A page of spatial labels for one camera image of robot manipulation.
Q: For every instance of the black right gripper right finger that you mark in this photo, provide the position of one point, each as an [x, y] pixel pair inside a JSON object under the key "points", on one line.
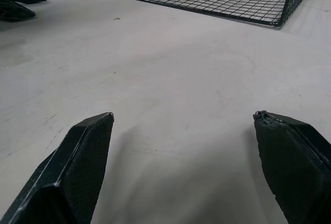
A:
{"points": [[297, 162]]}

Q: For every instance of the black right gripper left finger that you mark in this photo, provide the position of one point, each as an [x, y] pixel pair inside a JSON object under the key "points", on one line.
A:
{"points": [[67, 172]]}

